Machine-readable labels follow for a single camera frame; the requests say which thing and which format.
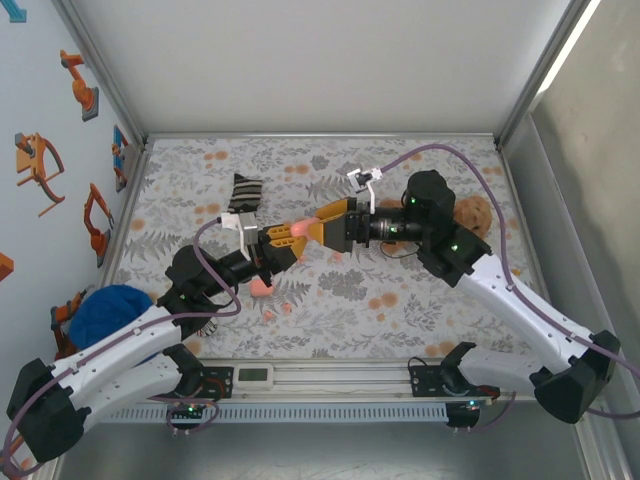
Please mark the orange block wall sticker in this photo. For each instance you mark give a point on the orange block wall sticker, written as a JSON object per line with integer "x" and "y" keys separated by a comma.
{"x": 5, "y": 267}

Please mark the blue orange wall sticker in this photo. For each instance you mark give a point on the blue orange wall sticker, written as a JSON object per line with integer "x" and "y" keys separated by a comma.
{"x": 120, "y": 155}

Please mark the floral patterned table mat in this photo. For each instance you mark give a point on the floral patterned table mat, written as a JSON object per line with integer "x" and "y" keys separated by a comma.
{"x": 350, "y": 165}

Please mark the white digital timer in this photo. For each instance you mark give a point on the white digital timer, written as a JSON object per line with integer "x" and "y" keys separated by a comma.
{"x": 255, "y": 375}

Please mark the brown teddy bear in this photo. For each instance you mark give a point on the brown teddy bear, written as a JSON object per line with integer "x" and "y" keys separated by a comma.
{"x": 475, "y": 212}

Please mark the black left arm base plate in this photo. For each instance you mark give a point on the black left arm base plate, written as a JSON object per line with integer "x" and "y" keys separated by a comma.
{"x": 220, "y": 382}

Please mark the black controller board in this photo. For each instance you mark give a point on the black controller board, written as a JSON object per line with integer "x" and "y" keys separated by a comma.
{"x": 467, "y": 407}
{"x": 190, "y": 410}

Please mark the black grey striped sock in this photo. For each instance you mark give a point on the black grey striped sock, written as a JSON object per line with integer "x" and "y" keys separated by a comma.
{"x": 245, "y": 192}

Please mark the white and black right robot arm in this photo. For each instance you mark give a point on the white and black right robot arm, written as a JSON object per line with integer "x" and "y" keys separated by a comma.
{"x": 520, "y": 310}

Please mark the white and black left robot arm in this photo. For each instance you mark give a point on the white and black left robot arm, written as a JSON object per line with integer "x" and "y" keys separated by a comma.
{"x": 120, "y": 340}

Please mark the aluminium frame post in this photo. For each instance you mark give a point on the aluminium frame post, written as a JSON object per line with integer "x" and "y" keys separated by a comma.
{"x": 105, "y": 75}
{"x": 542, "y": 75}

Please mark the blue cap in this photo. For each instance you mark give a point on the blue cap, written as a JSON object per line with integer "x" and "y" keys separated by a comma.
{"x": 105, "y": 315}

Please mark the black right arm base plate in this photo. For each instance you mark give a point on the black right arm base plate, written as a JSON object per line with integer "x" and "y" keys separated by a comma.
{"x": 425, "y": 382}

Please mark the aluminium frame crossbar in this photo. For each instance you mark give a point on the aluminium frame crossbar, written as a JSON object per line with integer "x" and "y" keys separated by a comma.
{"x": 320, "y": 135}

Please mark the orange claw wall sticker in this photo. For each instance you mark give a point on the orange claw wall sticker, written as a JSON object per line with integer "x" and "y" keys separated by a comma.
{"x": 32, "y": 160}

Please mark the red white striped sock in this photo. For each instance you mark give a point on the red white striped sock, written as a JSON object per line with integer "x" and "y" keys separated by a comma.
{"x": 210, "y": 327}

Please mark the aluminium mounting rail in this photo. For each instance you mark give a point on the aluminium mounting rail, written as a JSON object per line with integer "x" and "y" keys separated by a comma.
{"x": 340, "y": 380}

